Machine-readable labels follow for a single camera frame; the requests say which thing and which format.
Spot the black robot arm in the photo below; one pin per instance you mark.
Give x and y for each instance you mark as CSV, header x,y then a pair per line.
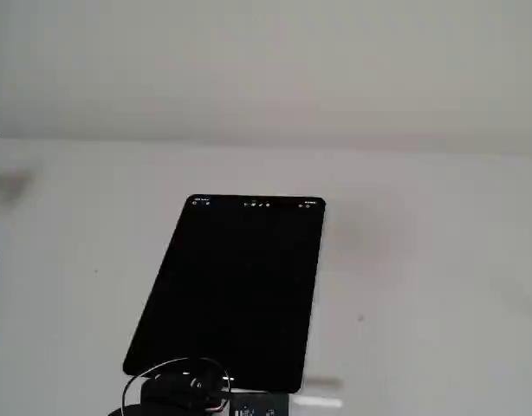
x,y
179,392

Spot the black screen tablet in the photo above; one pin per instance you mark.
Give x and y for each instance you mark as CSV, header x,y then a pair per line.
x,y
235,281

